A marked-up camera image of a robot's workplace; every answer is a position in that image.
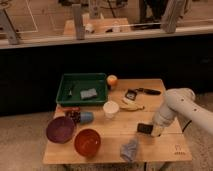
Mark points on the grey sponge in tray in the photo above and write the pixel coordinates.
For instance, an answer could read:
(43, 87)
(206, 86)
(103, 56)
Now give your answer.
(88, 94)

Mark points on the green plastic tray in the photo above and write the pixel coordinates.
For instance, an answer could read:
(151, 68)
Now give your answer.
(82, 81)

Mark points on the black handled knife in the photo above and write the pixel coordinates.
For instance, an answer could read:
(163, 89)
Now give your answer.
(148, 91)

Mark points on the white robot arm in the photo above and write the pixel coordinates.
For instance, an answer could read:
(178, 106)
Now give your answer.
(180, 101)

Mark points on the dark small tool in tray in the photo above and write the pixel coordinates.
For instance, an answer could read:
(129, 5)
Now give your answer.
(71, 88)

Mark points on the blue cup lying down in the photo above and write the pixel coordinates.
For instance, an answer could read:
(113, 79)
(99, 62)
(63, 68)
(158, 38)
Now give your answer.
(86, 117)

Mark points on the small black square object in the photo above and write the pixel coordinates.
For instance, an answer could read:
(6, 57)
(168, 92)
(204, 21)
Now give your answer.
(131, 95)

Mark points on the dark red toy object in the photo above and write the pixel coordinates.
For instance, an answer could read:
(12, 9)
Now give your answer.
(75, 116)

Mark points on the banana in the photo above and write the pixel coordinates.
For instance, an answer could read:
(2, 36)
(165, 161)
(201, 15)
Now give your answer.
(130, 105)

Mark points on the purple bowl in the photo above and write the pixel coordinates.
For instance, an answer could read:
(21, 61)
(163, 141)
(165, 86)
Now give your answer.
(60, 130)

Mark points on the red-orange bowl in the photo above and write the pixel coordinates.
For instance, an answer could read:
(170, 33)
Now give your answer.
(87, 143)

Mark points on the black eraser block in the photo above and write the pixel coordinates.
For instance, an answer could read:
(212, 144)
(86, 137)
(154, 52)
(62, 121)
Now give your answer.
(144, 128)

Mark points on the background wooden table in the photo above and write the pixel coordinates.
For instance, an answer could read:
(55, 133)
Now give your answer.
(98, 26)

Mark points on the red marker pen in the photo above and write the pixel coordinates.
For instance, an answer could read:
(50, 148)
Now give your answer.
(69, 109)

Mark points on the white paper cup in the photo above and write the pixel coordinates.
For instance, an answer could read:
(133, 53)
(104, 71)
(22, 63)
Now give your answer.
(110, 108)

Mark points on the orange fruit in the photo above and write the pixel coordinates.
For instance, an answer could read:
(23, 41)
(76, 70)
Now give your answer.
(112, 80)

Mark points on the crumpled grey-blue cloth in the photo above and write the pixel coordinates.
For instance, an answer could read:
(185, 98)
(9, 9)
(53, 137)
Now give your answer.
(128, 151)

